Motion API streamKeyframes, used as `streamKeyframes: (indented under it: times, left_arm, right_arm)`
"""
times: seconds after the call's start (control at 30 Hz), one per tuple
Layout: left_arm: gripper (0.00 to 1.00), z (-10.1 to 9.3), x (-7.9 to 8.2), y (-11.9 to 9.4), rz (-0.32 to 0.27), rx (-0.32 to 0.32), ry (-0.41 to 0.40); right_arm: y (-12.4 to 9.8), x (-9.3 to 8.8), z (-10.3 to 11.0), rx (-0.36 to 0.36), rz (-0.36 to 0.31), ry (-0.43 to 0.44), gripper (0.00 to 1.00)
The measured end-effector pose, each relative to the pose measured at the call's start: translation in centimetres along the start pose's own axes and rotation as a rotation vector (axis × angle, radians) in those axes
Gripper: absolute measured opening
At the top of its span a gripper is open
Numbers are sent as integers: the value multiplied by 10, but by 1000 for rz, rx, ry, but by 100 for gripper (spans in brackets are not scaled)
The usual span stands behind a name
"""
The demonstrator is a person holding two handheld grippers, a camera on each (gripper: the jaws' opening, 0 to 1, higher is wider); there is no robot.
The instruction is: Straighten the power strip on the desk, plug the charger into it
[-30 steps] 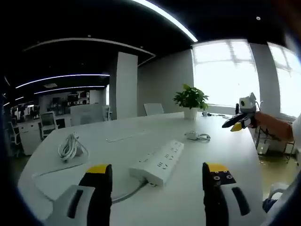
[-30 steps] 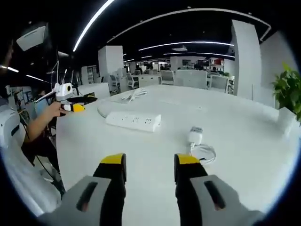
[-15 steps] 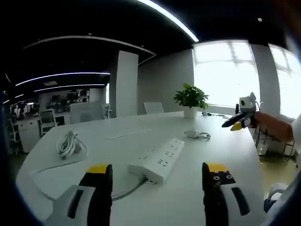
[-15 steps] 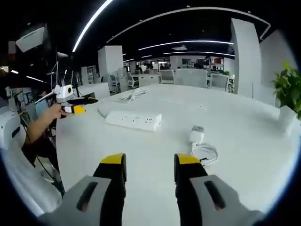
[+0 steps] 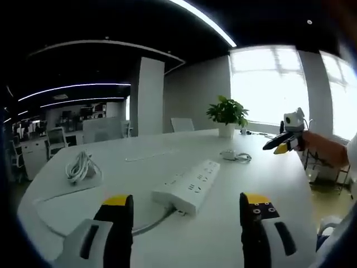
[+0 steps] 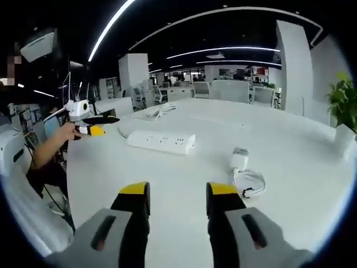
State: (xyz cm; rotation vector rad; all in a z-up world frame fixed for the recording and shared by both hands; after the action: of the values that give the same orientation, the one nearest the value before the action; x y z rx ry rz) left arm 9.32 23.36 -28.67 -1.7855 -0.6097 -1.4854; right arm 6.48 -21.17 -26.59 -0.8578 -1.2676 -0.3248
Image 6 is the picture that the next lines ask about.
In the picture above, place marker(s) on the person's left hand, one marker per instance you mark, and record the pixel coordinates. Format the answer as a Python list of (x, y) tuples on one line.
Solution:
[(67, 132)]

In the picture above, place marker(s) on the person's white shirt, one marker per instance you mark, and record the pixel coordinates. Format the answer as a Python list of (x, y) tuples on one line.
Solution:
[(33, 217)]

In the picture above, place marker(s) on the white low cabinet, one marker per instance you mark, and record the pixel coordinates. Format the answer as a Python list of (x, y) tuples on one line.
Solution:
[(120, 107)]

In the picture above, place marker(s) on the white office chair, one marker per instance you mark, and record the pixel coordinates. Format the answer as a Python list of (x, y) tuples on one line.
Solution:
[(263, 96), (159, 93), (139, 96), (201, 89)]

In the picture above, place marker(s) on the potted green plant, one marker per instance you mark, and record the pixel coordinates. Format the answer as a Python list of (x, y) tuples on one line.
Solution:
[(344, 142)]

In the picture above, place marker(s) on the white desk partition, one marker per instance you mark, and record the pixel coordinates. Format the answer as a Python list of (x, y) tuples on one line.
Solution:
[(230, 92)]

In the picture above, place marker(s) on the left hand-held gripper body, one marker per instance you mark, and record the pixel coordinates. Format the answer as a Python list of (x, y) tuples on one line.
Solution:
[(79, 110)]

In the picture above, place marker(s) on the white ceiling air unit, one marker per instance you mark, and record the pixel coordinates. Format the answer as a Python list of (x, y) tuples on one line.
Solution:
[(37, 46)]

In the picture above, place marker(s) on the white ceiling light strip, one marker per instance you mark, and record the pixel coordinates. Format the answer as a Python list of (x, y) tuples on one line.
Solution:
[(242, 61), (111, 23), (223, 48)]

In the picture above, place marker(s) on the white worn chest device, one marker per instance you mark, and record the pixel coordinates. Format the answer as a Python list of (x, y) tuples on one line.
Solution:
[(12, 145)]

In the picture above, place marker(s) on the computer monitor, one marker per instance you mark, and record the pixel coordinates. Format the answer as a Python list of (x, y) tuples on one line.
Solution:
[(51, 127)]

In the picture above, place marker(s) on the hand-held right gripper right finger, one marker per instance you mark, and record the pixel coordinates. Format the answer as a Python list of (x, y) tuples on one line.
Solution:
[(240, 240)]

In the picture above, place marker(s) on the white desk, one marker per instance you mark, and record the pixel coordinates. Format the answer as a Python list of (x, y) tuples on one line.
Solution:
[(195, 173)]

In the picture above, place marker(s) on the white power strip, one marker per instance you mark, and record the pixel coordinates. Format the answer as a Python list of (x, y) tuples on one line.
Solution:
[(156, 146)]

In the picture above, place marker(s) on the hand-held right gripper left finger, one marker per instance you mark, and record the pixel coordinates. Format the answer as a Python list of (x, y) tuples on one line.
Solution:
[(117, 240)]

